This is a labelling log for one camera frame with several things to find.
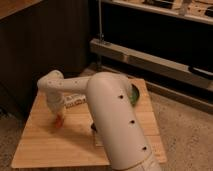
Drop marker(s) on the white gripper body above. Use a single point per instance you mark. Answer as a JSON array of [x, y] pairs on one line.
[[56, 104]]

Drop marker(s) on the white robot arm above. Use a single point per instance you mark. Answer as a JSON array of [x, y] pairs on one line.
[[108, 98]]

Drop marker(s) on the white patterned packet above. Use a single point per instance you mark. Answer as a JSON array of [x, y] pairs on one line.
[[74, 100]]

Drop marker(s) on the black rectangular block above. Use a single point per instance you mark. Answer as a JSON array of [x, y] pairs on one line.
[[93, 127]]

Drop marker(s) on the green bowl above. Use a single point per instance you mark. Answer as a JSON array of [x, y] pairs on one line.
[[135, 95]]

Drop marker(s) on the metal vertical pole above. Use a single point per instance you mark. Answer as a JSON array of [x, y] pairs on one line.
[[101, 35]]

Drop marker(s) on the upper wooden shelf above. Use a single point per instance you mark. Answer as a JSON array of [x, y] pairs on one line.
[[193, 10]]

